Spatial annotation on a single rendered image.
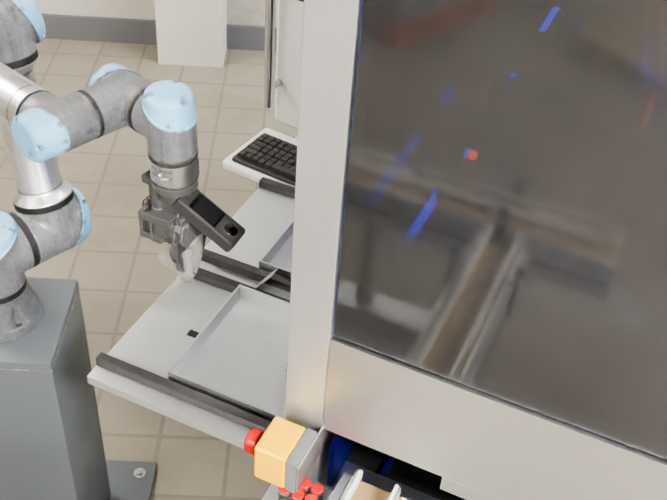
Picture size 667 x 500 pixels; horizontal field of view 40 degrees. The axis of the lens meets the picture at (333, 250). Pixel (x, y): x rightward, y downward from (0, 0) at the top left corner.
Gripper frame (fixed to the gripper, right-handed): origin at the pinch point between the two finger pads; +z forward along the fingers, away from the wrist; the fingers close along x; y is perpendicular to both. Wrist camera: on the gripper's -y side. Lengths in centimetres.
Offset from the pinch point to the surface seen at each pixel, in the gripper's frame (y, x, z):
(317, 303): -28.6, 12.3, -17.9
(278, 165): 20, -70, 28
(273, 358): -11.8, -7.5, 21.5
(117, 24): 187, -225, 105
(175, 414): -2.9, 11.9, 21.7
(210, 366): -2.7, -0.2, 21.4
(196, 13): 144, -226, 88
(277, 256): 1.3, -33.5, 22.0
